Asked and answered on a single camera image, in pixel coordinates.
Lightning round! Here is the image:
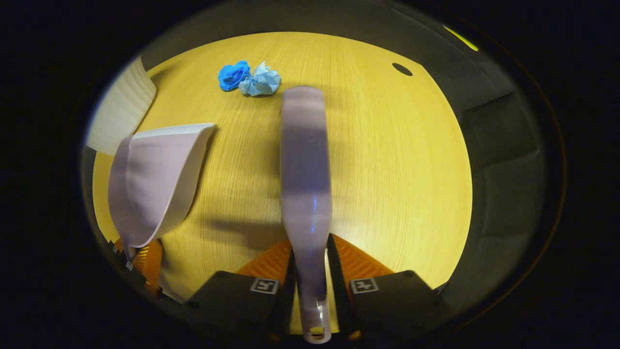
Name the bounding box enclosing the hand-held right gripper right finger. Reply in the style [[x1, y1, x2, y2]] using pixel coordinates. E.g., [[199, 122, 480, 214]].
[[326, 233, 449, 342]]

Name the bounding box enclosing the light blue paper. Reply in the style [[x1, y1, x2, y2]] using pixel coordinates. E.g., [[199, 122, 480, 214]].
[[238, 62, 282, 97]]

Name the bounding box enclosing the yellow wooden desktop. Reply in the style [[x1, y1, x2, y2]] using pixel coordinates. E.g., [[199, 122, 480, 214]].
[[92, 32, 473, 335]]

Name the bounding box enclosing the lavender plastic dustpan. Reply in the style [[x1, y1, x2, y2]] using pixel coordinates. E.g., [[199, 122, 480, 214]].
[[108, 123, 216, 260]]

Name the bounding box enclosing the white garbage bin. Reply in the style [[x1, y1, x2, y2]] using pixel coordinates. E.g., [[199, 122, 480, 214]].
[[86, 56, 157, 157]]

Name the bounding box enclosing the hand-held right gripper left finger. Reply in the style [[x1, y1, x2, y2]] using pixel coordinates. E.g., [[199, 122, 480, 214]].
[[186, 239, 297, 342]]

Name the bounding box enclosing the dark blue paper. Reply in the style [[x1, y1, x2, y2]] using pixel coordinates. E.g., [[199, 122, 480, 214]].
[[217, 60, 251, 92]]

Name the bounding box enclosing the small lavender broom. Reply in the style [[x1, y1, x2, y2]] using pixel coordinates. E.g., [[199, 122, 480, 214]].
[[280, 86, 333, 345]]

